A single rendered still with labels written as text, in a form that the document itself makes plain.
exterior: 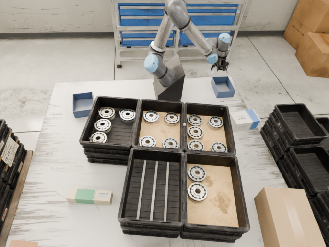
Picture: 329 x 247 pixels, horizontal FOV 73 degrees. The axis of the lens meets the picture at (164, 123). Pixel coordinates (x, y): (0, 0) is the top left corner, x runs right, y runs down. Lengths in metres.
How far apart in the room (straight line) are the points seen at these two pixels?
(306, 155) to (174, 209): 1.46
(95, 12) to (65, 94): 2.26
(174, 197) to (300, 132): 1.45
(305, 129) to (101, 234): 1.89
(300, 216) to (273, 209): 0.13
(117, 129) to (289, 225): 1.09
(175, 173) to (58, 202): 0.68
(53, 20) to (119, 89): 2.49
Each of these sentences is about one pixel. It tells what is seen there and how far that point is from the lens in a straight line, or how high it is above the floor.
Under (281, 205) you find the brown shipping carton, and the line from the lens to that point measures 1.36.
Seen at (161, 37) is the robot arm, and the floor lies 1.20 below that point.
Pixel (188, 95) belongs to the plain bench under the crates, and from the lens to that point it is 1.93.
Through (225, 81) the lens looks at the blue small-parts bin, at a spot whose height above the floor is 0.71.
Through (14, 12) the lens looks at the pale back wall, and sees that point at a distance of 4.37.
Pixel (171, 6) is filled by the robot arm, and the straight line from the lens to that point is 1.42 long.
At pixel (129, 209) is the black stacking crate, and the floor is 0.83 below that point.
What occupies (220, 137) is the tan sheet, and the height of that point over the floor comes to 0.83.
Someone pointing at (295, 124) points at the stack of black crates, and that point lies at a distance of 2.36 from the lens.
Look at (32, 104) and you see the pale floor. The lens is 3.13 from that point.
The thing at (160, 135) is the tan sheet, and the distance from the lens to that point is 1.43.
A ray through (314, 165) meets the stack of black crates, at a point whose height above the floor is 0.38.
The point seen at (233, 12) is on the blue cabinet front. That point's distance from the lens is 3.35.
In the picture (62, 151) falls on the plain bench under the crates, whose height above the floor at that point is 0.70.
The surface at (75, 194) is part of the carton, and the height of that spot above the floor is 0.76.
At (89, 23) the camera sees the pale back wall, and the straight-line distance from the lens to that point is 4.13.
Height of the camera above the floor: 1.97
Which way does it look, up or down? 49 degrees down
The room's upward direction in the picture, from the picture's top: 5 degrees clockwise
